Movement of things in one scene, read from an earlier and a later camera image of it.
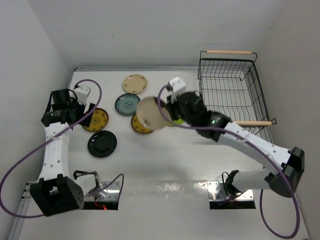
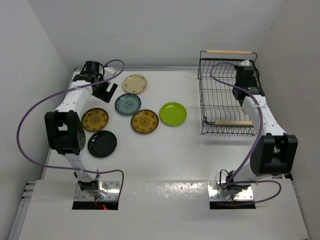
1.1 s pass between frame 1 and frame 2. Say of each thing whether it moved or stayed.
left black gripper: moved
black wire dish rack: stayed
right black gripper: moved
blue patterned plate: stayed
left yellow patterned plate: stayed
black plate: stayed
